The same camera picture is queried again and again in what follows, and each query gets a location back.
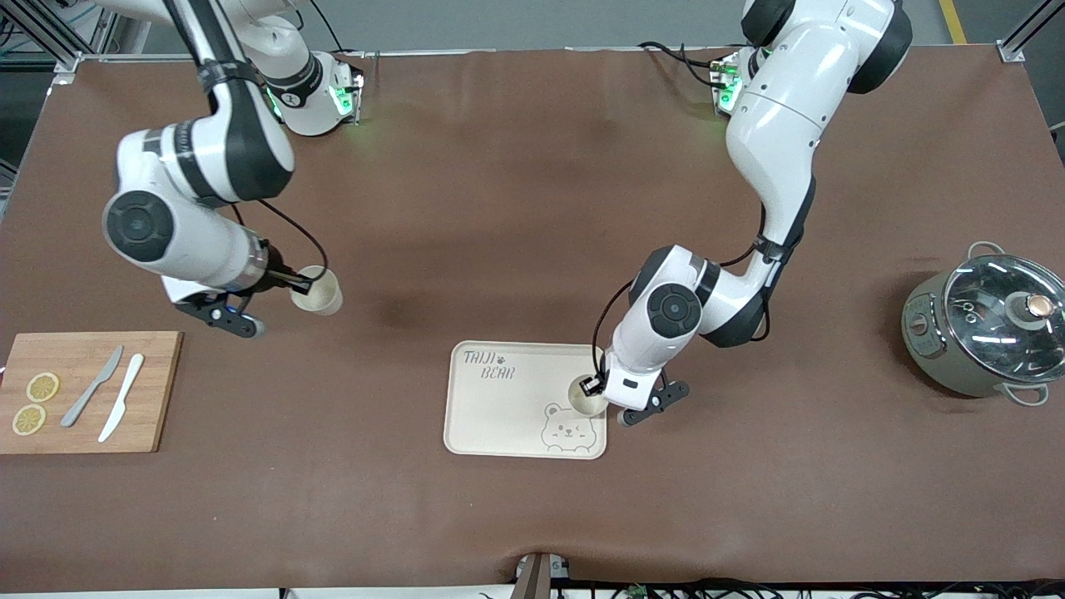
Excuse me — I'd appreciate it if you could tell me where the white IKEA cup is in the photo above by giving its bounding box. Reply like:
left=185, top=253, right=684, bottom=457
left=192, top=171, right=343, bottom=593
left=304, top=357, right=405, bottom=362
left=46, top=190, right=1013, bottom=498
left=568, top=374, right=611, bottom=417
left=290, top=265, right=344, bottom=317

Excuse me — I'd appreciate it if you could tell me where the cream bear print tray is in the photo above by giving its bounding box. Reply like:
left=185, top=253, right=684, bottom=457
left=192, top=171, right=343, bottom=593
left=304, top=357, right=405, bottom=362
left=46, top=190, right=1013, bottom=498
left=443, top=340, right=608, bottom=460

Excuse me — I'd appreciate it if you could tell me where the wooden cutting board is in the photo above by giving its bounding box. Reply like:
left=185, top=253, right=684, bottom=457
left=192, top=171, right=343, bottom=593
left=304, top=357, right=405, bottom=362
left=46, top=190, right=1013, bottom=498
left=0, top=331, right=184, bottom=455

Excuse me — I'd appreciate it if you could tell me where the white plastic knife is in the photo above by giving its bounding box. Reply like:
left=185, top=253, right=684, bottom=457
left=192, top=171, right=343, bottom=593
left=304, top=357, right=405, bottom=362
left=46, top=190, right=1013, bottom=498
left=98, top=354, right=146, bottom=443

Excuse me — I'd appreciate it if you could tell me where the grey plastic knife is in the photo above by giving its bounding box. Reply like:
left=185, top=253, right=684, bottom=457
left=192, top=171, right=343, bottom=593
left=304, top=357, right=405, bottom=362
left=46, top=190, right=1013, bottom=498
left=61, top=345, right=125, bottom=428

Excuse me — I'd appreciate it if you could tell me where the grey-green electric cooking pot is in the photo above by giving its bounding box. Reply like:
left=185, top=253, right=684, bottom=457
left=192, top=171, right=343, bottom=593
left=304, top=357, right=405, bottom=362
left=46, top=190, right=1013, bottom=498
left=901, top=241, right=1065, bottom=407

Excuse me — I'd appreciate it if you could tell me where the glass pot lid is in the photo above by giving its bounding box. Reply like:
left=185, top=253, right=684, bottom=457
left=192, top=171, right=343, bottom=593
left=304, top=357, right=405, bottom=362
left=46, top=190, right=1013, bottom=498
left=943, top=255, right=1065, bottom=382

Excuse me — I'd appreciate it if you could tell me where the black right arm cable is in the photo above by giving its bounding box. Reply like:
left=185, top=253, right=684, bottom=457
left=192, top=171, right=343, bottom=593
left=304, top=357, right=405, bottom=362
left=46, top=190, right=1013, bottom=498
left=233, top=198, right=329, bottom=284

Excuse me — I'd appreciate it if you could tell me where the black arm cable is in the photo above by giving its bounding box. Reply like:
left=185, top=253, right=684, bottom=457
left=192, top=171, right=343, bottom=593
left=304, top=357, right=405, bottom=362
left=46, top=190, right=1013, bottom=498
left=592, top=196, right=815, bottom=375
left=233, top=198, right=329, bottom=284

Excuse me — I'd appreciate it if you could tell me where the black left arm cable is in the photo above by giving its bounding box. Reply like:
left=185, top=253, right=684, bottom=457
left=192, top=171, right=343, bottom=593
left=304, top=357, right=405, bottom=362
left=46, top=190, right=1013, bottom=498
left=592, top=196, right=815, bottom=375

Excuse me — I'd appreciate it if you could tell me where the grey metal table bracket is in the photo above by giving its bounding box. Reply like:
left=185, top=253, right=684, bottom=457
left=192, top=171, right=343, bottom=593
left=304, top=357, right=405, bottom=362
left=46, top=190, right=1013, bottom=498
left=511, top=552, right=572, bottom=599

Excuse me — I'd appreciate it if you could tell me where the black right base cable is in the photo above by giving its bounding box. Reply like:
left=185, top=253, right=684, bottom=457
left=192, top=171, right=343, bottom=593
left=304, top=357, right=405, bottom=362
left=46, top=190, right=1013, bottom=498
left=291, top=0, right=347, bottom=55

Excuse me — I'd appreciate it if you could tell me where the black base cable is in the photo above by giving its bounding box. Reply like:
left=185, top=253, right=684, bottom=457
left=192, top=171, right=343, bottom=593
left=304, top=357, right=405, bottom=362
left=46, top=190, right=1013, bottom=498
left=637, top=40, right=735, bottom=89
left=291, top=0, right=347, bottom=55

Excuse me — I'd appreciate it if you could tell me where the aluminium frame post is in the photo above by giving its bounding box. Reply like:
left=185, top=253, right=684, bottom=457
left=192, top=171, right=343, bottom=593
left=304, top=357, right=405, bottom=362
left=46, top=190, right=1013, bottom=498
left=0, top=0, right=84, bottom=88
left=996, top=0, right=1065, bottom=63

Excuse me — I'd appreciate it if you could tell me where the black left base cable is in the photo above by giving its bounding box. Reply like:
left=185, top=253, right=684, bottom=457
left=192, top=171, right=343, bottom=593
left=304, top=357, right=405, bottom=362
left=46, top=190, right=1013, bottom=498
left=637, top=40, right=735, bottom=89

